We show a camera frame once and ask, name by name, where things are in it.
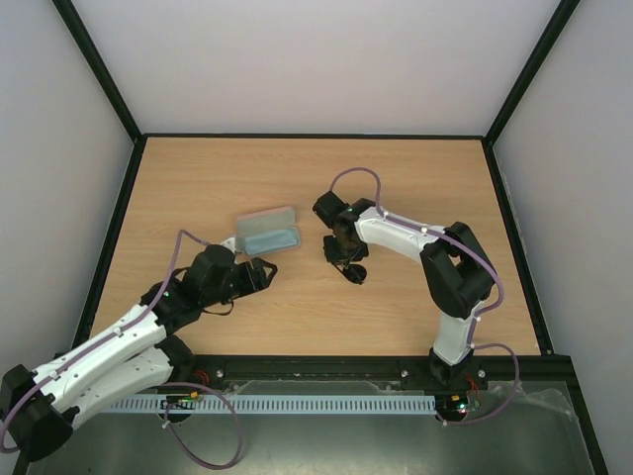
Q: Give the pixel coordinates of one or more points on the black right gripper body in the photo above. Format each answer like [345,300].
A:
[343,251]

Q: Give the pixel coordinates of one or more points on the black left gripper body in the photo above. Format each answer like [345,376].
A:
[240,287]

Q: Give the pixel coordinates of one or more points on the black aviator sunglasses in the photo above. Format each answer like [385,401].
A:
[352,272]

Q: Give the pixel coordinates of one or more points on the light blue cleaning cloth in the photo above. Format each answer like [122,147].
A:
[271,241]

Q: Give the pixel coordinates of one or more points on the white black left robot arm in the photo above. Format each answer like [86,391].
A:
[41,408]

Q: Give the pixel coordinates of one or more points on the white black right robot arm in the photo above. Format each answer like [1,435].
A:
[458,273]

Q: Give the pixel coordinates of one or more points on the grey metal front plate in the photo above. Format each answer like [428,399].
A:
[538,433]

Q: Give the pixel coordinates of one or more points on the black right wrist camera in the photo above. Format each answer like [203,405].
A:
[327,207]

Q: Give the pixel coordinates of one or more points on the black front mounting rail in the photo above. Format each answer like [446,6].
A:
[406,373]

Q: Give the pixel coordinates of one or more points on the light blue slotted cable duct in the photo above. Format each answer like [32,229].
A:
[279,405]

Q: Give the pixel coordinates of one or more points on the black left corner frame post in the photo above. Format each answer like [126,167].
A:
[82,38]

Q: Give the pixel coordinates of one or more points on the black corner frame post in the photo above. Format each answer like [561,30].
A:
[557,23]
[82,38]

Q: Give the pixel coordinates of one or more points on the black right corner frame post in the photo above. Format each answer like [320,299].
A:
[557,23]

